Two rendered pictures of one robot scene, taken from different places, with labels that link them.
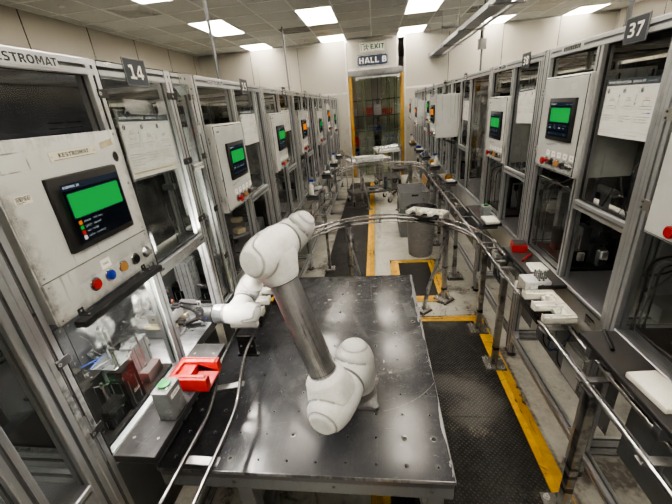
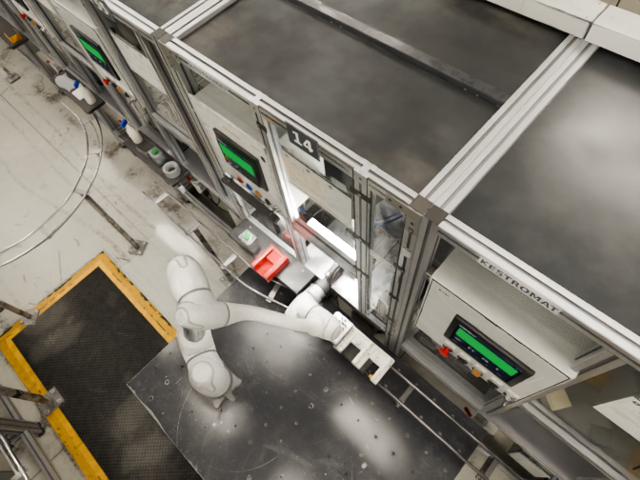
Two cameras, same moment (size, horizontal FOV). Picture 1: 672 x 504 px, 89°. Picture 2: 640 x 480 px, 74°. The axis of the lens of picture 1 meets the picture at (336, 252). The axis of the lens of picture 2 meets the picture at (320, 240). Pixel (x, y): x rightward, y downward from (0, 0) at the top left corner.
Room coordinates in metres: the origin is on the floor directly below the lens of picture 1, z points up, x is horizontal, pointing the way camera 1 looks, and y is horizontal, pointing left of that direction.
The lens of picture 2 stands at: (1.96, 0.06, 2.92)
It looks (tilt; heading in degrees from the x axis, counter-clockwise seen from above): 62 degrees down; 134
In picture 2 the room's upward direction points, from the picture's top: 11 degrees counter-clockwise
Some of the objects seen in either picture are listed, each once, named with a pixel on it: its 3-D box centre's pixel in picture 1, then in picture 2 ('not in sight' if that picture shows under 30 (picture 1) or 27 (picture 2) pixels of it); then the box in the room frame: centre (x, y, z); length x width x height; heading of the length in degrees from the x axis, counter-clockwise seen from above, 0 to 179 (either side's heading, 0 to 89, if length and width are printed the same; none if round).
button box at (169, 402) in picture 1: (166, 397); (251, 240); (0.91, 0.62, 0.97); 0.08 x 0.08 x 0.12; 82
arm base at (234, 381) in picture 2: (357, 385); (219, 385); (1.16, -0.04, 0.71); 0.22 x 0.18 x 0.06; 172
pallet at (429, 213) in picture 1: (426, 214); not in sight; (3.09, -0.88, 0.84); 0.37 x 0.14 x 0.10; 50
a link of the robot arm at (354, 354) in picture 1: (354, 365); (208, 375); (1.14, -0.04, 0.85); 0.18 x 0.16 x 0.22; 153
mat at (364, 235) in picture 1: (358, 215); not in sight; (5.96, -0.45, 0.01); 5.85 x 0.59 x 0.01; 172
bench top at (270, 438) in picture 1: (326, 342); (296, 407); (1.55, 0.10, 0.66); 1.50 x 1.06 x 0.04; 172
